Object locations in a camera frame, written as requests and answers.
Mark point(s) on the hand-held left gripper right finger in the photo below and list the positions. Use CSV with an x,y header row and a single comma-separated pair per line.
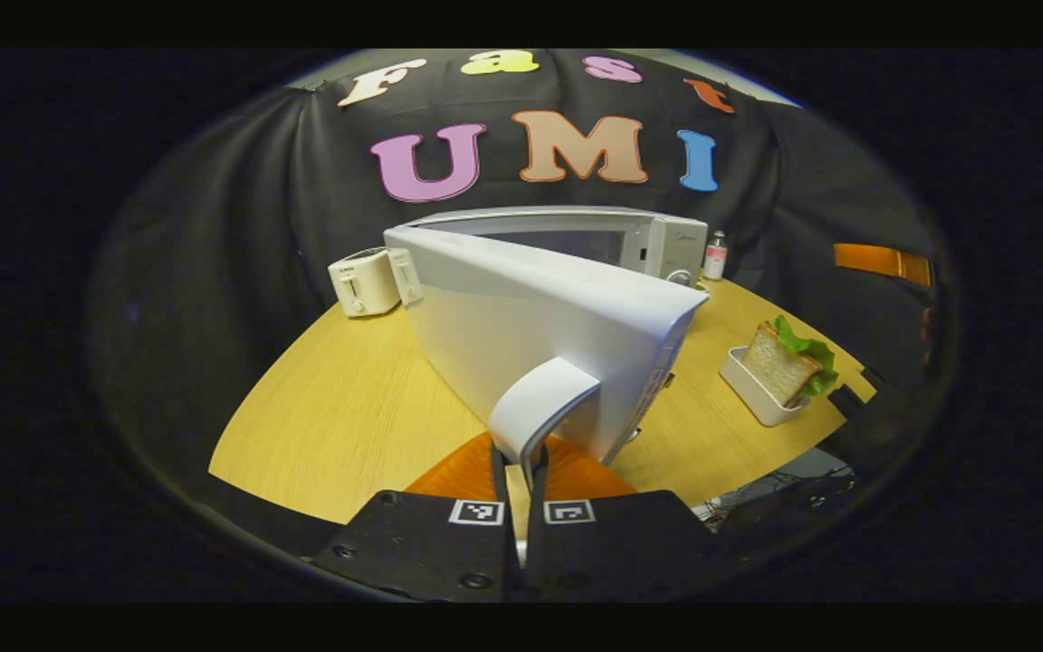
x,y
621,543

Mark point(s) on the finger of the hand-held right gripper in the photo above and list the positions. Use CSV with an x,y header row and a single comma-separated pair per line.
x,y
884,263
852,398

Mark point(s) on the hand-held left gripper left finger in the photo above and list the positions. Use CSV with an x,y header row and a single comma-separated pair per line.
x,y
422,552

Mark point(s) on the lettuce sandwich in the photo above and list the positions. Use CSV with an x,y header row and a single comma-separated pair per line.
x,y
779,362

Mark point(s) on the white microwave oven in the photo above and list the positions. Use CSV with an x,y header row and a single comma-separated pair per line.
x,y
531,317

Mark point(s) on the white rectangular tray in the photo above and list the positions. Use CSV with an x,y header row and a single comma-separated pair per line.
x,y
752,398

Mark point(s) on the small pink label bottle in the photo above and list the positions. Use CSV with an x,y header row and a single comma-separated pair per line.
x,y
714,258

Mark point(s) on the white toaster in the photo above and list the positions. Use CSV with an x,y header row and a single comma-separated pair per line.
x,y
368,282

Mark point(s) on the black backdrop cloth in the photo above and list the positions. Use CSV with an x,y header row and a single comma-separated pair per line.
x,y
214,272

